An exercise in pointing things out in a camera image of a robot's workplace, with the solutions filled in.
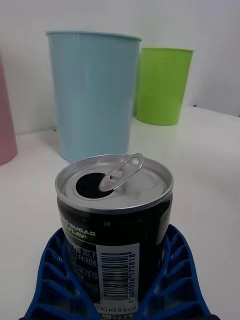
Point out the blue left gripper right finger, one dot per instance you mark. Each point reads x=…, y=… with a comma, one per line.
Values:
x=180, y=287

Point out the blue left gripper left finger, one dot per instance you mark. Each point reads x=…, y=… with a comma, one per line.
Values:
x=55, y=287

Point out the black drink can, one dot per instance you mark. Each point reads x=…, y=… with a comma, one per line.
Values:
x=120, y=240

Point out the pink plastic bin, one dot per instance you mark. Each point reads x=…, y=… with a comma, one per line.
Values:
x=6, y=125

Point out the pale blue plastic bin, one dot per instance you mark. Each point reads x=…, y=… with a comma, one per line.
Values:
x=92, y=100

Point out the green plastic bin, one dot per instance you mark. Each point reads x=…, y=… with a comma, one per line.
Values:
x=162, y=87

